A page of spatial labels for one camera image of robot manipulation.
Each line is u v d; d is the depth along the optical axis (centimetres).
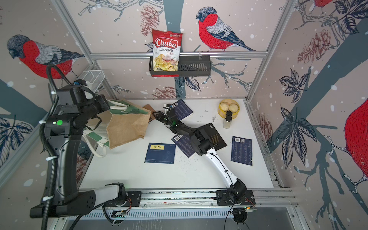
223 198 73
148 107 113
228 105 111
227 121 96
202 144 72
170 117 89
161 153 90
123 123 70
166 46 83
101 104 56
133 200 73
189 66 107
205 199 75
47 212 34
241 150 90
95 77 94
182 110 113
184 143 95
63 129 39
